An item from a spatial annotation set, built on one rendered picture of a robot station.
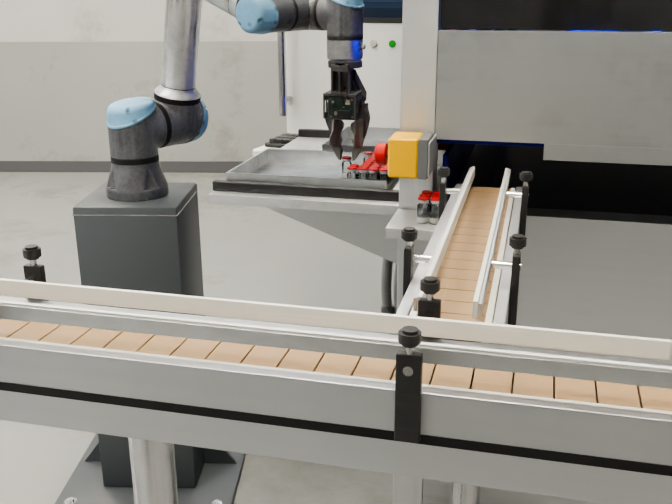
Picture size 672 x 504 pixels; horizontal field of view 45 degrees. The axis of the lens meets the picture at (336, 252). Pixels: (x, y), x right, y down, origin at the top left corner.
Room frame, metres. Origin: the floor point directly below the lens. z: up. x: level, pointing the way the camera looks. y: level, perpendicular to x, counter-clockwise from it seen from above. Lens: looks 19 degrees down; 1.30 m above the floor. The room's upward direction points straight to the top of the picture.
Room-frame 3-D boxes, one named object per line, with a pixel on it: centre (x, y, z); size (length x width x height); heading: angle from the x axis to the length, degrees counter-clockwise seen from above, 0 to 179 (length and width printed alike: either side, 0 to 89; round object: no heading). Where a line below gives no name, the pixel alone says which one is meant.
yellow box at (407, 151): (1.45, -0.13, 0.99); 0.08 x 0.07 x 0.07; 76
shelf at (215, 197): (1.91, -0.05, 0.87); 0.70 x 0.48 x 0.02; 166
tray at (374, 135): (2.05, -0.16, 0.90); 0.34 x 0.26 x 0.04; 76
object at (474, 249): (1.14, -0.20, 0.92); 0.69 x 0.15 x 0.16; 166
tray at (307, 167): (1.75, 0.03, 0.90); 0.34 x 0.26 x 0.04; 75
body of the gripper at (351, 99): (1.74, -0.02, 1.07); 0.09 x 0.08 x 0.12; 165
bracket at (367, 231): (1.67, 0.02, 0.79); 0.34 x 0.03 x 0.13; 76
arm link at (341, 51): (1.74, -0.02, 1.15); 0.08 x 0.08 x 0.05
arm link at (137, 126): (1.99, 0.49, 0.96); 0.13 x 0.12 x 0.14; 142
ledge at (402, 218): (1.43, -0.17, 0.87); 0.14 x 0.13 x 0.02; 76
